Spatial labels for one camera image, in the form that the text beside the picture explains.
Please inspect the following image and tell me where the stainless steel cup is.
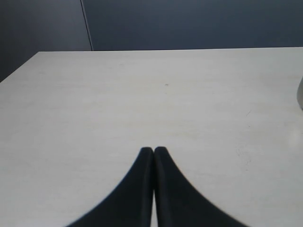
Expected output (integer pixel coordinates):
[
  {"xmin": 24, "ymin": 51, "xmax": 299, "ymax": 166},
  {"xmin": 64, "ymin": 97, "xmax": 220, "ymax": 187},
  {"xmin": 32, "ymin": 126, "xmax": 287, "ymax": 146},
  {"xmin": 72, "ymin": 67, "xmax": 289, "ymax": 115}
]
[{"xmin": 296, "ymin": 78, "xmax": 303, "ymax": 110}]

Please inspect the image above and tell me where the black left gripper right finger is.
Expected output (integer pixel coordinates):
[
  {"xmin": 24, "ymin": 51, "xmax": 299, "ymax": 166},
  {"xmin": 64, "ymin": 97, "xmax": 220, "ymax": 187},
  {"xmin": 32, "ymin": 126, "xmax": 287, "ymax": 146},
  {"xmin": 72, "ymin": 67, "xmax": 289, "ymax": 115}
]
[{"xmin": 154, "ymin": 147, "xmax": 245, "ymax": 227}]

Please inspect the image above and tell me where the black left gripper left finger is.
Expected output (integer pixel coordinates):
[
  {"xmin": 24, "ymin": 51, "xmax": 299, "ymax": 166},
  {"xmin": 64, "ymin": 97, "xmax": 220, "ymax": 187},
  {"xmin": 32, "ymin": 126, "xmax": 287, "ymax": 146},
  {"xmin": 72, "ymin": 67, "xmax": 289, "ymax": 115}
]
[{"xmin": 69, "ymin": 147, "xmax": 154, "ymax": 227}]

